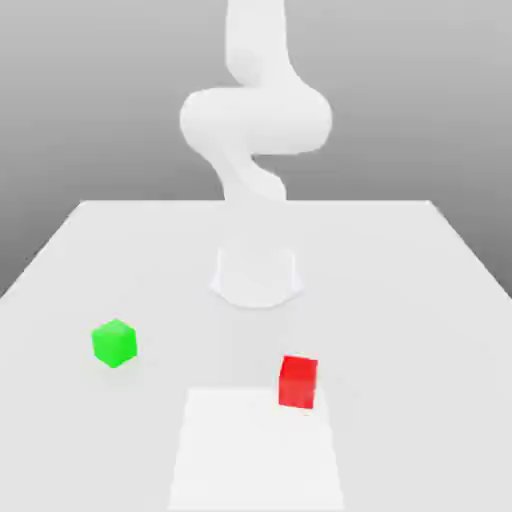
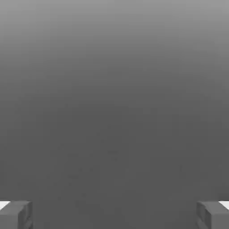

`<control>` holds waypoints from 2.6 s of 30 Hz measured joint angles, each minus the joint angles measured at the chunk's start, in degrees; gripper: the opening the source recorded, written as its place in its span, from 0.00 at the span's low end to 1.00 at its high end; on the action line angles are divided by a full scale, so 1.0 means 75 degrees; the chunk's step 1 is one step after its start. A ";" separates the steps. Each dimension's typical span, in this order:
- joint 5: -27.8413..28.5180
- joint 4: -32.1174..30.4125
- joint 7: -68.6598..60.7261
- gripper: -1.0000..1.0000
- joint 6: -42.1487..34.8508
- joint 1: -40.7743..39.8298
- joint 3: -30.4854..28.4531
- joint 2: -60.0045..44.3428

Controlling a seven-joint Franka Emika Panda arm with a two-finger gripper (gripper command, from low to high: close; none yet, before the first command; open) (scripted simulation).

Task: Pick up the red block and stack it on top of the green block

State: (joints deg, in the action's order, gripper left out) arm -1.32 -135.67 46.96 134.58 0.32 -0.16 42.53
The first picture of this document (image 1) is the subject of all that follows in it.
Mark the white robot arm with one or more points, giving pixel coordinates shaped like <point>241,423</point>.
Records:
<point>256,120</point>

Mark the small red cube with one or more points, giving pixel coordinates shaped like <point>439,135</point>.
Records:
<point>298,382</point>

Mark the small green cube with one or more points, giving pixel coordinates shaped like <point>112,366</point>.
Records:
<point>114,343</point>

